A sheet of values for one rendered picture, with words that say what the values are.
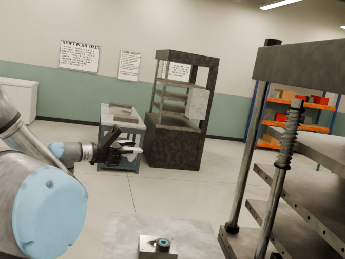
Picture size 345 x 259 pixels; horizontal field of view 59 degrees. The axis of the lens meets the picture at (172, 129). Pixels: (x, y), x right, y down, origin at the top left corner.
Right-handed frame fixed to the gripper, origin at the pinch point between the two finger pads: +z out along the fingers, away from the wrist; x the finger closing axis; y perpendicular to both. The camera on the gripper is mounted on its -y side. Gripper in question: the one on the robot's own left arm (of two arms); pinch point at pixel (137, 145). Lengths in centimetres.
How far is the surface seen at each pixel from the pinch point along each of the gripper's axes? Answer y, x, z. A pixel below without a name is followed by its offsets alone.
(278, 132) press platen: -8, 3, 90
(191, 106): 63, -276, 263
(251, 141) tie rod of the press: 5, -13, 91
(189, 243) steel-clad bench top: 67, -3, 53
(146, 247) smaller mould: 59, -1, 20
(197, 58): -12, -307, 274
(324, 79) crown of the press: -45, 38, 53
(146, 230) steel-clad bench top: 70, -24, 35
